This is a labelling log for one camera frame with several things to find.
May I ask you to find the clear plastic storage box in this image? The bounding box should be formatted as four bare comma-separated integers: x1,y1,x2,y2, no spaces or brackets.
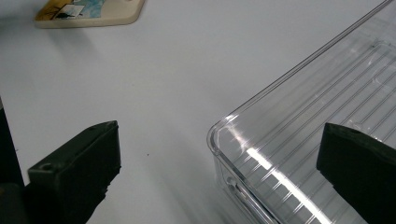
206,0,396,224

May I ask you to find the cream plate with picture print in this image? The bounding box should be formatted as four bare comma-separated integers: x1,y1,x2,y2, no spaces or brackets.
33,0,147,30

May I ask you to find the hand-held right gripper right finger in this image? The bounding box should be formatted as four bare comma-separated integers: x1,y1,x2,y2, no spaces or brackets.
317,121,396,224

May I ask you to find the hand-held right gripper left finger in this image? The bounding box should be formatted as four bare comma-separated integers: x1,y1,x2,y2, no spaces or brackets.
22,120,121,224

